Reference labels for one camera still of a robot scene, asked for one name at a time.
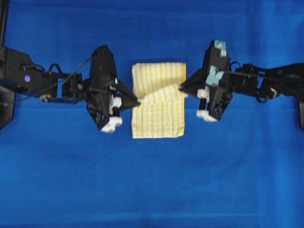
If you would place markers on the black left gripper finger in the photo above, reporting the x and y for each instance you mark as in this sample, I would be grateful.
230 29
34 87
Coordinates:
127 97
126 105

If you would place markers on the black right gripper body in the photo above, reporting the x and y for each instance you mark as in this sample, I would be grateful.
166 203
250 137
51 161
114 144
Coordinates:
216 95

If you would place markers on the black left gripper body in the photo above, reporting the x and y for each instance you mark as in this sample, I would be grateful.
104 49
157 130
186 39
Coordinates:
101 98

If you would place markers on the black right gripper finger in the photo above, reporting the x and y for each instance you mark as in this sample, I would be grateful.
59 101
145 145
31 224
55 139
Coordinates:
190 90
195 81

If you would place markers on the yellow striped towel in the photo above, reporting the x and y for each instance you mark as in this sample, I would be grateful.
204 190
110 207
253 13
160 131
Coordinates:
161 113

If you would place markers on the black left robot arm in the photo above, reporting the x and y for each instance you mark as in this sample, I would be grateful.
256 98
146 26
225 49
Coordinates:
20 75

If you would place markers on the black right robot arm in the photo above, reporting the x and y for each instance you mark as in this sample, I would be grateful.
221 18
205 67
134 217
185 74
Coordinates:
265 84

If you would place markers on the black vertical frame post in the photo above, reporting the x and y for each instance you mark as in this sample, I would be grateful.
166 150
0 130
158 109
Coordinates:
4 5

